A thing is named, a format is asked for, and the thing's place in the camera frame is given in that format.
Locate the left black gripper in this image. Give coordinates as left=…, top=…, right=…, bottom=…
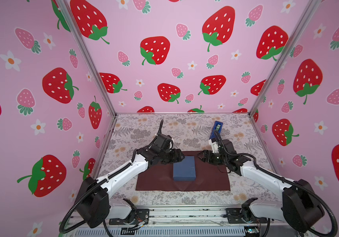
left=159, top=148, right=186, bottom=164

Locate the maroon wrapping paper sheet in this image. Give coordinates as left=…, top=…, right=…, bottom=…
left=136, top=151, right=230, bottom=192

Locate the blue gift box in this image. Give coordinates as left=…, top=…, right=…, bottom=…
left=173, top=156, right=196, bottom=182

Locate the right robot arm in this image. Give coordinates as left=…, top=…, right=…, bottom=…
left=197, top=139, right=325, bottom=233

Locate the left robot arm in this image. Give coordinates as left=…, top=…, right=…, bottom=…
left=73, top=134, right=185, bottom=228

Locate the floral table mat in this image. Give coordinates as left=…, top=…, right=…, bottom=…
left=99, top=114, right=277, bottom=206

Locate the blue tape dispenser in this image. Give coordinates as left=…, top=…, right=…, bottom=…
left=209, top=121, right=223, bottom=140

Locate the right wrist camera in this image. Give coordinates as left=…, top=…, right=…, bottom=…
left=209, top=139, right=219, bottom=153

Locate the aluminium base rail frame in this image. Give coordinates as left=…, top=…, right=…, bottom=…
left=67, top=205, right=301, bottom=237

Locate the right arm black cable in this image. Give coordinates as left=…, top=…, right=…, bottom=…
left=213, top=130, right=338, bottom=237

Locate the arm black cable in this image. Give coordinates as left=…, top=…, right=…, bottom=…
left=213, top=130, right=338, bottom=237
left=58, top=118, right=165, bottom=235

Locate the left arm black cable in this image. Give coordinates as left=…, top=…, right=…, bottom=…
left=58, top=118, right=165, bottom=235

